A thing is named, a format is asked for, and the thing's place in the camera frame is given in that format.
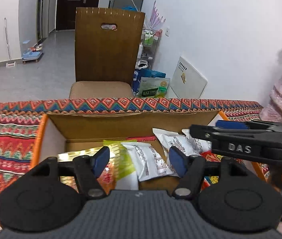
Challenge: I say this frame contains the brown wooden chair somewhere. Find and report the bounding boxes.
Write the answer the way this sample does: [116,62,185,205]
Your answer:
[69,8,145,99]

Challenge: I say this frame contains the white mop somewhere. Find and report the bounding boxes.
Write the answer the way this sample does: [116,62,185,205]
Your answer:
[4,17,16,68]

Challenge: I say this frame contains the white board against wall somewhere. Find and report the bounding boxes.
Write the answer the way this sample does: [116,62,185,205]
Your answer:
[170,56,208,99]

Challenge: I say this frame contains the blue pet feeder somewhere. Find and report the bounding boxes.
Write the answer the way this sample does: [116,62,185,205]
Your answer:
[22,44,44,64]

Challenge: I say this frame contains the green yellow snack packet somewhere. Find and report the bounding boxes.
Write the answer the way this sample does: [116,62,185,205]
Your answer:
[103,140,136,181]

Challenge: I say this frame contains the metal storage rack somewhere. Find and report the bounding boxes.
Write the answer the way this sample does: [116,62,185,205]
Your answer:
[136,29,162,70]

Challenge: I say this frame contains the orange cardboard snack box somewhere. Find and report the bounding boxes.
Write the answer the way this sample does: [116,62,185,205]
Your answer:
[30,111,228,168]

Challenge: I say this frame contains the gold yellow snack packet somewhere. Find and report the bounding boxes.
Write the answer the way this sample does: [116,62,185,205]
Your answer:
[57,147,101,192]

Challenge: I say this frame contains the colourful patterned tablecloth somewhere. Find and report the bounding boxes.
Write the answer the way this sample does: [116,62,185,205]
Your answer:
[0,97,271,237]

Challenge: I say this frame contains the white snack packet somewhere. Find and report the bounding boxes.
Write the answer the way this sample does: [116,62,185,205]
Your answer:
[121,142,177,182]
[152,128,212,159]

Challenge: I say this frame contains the green white bag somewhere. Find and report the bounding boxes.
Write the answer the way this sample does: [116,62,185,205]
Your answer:
[138,77,170,98]

